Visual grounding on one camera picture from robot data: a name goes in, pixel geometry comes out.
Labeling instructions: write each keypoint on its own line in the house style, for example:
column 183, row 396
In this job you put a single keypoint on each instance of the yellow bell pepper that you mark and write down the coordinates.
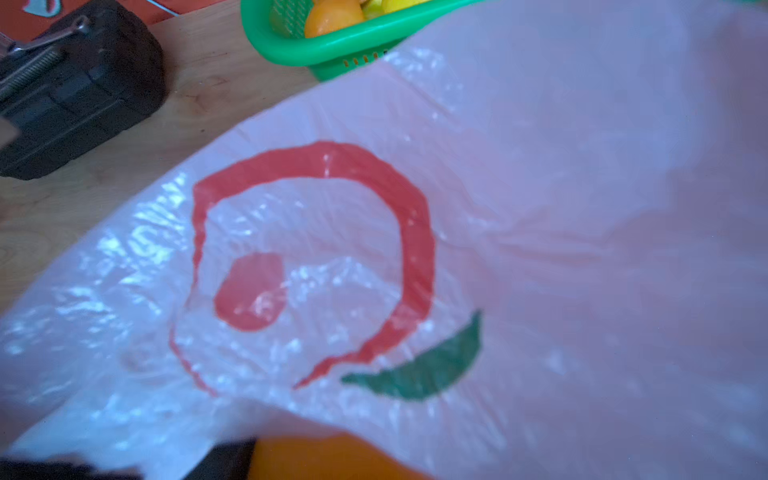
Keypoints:
column 376, row 8

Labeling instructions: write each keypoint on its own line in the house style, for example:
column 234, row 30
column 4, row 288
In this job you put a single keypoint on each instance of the green plastic basket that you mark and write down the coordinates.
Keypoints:
column 276, row 30

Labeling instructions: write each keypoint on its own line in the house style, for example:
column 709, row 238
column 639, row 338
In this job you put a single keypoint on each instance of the black tool case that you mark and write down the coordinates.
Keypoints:
column 68, row 97

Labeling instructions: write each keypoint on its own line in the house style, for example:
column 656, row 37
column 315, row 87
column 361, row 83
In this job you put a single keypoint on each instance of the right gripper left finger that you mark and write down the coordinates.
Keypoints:
column 22, row 470

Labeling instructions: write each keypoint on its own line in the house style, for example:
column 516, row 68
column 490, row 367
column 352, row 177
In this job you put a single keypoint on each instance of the small orange fruit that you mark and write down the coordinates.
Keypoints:
column 337, row 457

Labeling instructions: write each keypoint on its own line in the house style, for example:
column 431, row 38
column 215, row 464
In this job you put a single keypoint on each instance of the pink plastic bag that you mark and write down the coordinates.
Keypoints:
column 529, row 243

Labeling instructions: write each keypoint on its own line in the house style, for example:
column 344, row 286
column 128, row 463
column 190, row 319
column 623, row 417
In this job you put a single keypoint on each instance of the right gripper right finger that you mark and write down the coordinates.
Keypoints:
column 229, row 461

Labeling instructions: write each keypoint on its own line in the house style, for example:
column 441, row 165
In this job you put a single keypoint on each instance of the metal wrench on case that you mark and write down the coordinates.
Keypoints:
column 12, row 48

